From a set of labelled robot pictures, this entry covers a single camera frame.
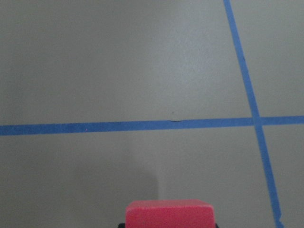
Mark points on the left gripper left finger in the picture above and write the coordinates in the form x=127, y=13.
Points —
x=121, y=225

